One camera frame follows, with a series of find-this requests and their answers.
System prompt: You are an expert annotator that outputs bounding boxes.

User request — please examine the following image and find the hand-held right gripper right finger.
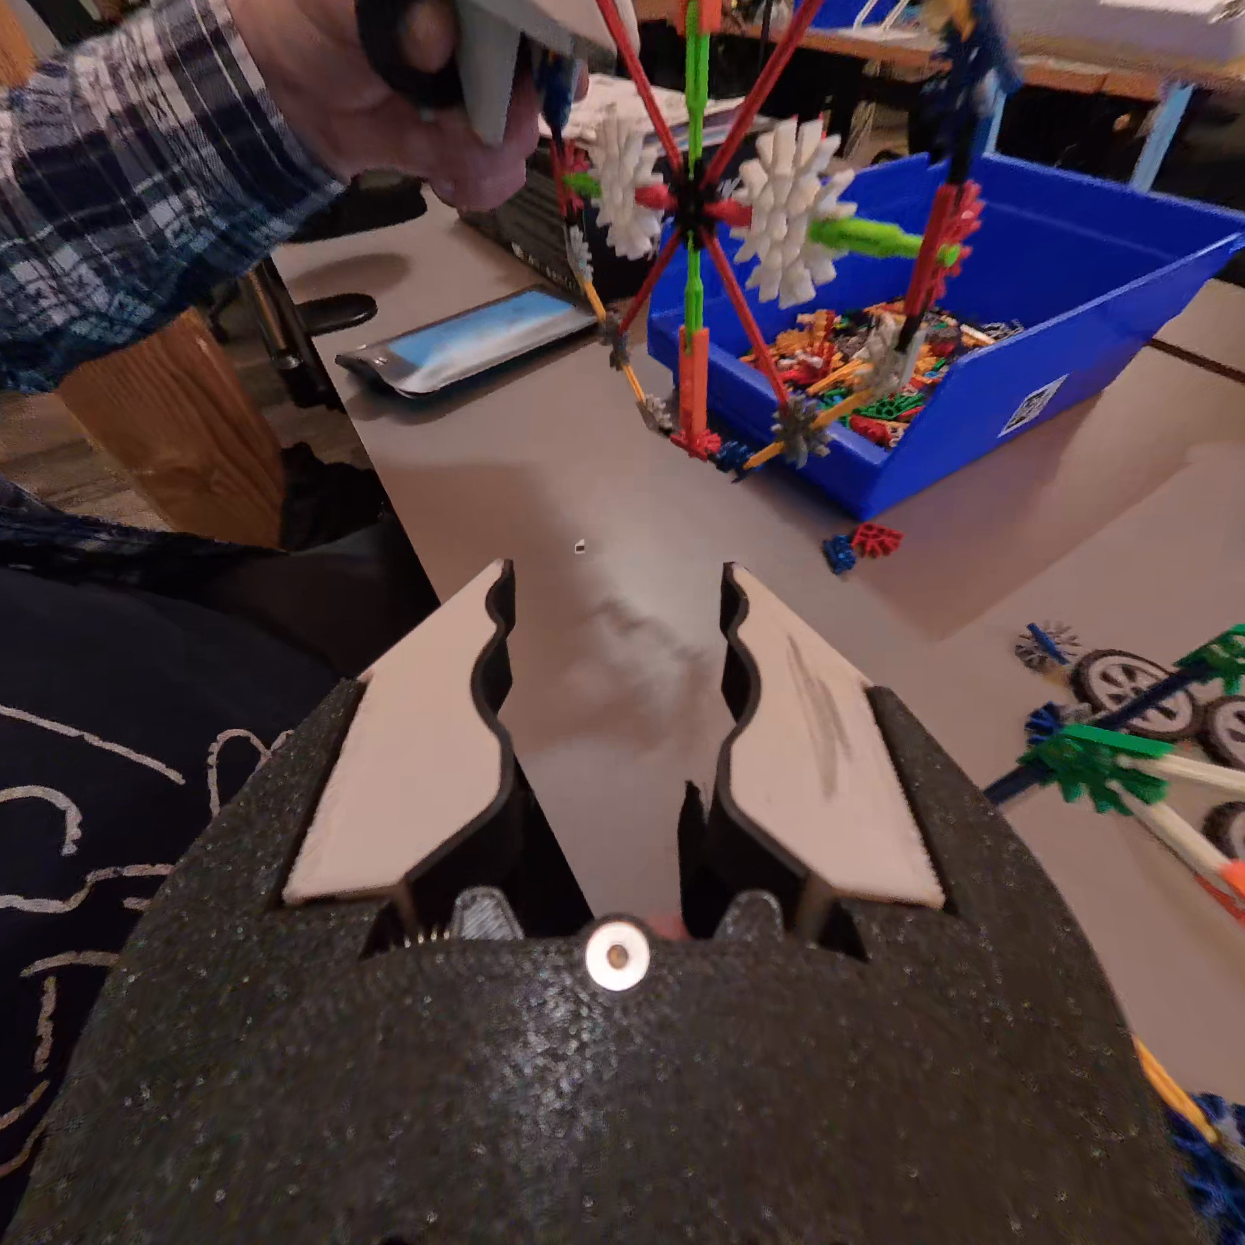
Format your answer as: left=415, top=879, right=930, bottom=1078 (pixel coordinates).
left=715, top=560, right=943, bottom=939

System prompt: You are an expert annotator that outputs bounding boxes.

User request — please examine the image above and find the blue bin with toy pieces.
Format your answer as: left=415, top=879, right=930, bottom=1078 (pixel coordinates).
left=643, top=151, right=1245, bottom=522

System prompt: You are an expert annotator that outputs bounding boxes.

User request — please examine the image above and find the pile of colourful toy pieces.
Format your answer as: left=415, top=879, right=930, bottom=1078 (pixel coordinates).
left=743, top=302, right=1025, bottom=451

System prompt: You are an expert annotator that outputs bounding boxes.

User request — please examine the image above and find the colourful toy car model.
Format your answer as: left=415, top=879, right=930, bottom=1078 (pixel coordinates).
left=986, top=619, right=1245, bottom=1245

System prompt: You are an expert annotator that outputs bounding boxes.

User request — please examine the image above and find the black round pad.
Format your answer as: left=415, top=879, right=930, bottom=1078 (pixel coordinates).
left=295, top=292, right=377, bottom=338

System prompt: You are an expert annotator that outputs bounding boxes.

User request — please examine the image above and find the small blue red connector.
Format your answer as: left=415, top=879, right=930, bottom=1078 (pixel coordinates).
left=822, top=522, right=904, bottom=575

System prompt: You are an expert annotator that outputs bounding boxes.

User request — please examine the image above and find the red clip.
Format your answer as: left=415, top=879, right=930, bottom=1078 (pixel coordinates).
left=902, top=149, right=986, bottom=354

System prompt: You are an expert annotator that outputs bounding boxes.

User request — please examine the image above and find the colourful spoked wheel model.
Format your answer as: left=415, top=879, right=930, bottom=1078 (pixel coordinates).
left=543, top=0, right=1025, bottom=483

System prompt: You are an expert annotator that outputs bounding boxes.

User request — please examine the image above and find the person's left hand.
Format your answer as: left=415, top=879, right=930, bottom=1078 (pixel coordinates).
left=228, top=0, right=591, bottom=217

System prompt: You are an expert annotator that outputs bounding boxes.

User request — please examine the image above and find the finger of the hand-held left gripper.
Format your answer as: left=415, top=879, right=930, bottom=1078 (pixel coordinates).
left=521, top=0, right=643, bottom=57

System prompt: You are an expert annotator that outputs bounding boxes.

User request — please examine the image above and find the dark printed shirt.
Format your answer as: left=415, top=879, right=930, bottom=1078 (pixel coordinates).
left=0, top=568, right=344, bottom=1200

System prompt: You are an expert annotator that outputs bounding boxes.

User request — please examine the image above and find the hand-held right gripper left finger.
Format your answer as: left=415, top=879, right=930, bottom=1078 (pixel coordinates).
left=280, top=560, right=516, bottom=924

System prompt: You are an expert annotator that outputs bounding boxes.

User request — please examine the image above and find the black box with white print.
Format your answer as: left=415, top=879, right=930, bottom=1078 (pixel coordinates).
left=464, top=76, right=682, bottom=303

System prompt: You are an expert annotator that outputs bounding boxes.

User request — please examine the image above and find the wooden post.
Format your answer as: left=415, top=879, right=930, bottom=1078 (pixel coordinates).
left=52, top=311, right=287, bottom=544

